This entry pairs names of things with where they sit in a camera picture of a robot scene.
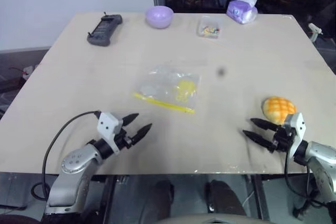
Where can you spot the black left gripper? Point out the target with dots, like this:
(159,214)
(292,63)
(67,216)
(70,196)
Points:
(123,138)

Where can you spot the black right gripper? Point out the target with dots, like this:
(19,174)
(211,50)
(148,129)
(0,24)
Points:
(282,137)

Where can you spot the orange pineapple bun bread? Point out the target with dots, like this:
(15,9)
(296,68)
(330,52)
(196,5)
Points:
(279,107)

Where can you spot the clear yellow-zipper plastic bag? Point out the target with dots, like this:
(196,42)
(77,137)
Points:
(162,87)

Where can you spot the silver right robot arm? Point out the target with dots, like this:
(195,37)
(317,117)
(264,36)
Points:
(320,155)

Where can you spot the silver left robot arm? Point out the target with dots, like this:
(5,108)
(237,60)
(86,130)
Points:
(76,161)

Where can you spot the black table leg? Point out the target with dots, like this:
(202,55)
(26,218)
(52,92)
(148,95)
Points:
(260,197)
(109,200)

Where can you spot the dark rounded shape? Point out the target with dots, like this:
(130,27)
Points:
(223,200)

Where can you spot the dark grey handheld controller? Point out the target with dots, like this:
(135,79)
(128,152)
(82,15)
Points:
(103,31)

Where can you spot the purple plastic bowl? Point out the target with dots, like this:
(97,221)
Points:
(158,16)

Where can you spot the white glue gun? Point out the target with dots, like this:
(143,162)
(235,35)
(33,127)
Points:
(314,28)

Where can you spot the clear box of colourful bits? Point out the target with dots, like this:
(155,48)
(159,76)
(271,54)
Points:
(209,27)

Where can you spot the purple tissue pack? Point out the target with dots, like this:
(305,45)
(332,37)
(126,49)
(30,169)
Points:
(240,11)

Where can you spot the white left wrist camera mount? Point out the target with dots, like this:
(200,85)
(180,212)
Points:
(106,125)

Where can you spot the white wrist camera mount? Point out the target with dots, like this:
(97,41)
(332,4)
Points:
(106,125)
(298,124)

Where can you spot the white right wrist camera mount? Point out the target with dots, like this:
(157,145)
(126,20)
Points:
(298,124)

